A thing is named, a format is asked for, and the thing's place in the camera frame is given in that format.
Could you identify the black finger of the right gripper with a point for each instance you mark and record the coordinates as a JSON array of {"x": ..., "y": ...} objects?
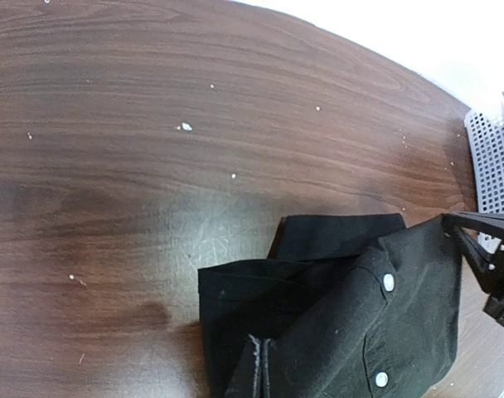
[{"x": 480, "y": 239}]

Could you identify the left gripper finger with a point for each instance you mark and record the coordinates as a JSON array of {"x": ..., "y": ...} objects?
[
  {"x": 275, "y": 363},
  {"x": 246, "y": 380}
]

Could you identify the black long sleeve shirt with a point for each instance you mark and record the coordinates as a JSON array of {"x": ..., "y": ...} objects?
[{"x": 369, "y": 306}]

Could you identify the white perforated plastic basket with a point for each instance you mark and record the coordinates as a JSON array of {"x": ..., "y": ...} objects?
[{"x": 486, "y": 142}]

